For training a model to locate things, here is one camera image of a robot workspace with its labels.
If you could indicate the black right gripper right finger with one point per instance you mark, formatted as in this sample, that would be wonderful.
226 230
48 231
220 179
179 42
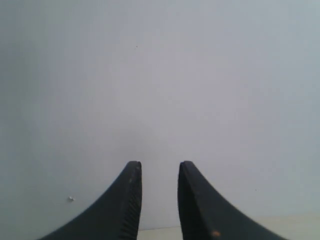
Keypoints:
205 214

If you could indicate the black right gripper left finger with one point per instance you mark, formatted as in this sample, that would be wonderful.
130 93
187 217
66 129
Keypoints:
115 215

